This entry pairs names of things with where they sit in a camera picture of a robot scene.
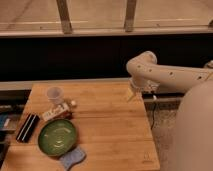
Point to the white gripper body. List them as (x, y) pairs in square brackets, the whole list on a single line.
[(143, 86)]

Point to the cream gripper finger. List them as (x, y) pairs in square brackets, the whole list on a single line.
[(130, 94)]

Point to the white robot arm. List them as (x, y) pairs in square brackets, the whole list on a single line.
[(192, 148)]

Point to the white and red carton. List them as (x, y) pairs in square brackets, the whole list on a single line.
[(55, 112)]

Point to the clear plastic cup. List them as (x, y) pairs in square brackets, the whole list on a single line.
[(55, 95)]

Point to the blue sponge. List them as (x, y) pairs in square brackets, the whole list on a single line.
[(72, 157)]

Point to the green ceramic bowl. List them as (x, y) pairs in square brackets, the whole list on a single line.
[(57, 137)]

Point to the black rectangular box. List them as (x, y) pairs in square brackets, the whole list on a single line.
[(27, 128)]

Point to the wooden window post right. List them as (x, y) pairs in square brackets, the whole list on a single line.
[(130, 15)]

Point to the wooden window post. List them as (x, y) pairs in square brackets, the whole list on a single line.
[(130, 15), (64, 16)]

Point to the wooden window post left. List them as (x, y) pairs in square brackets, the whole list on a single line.
[(64, 16)]

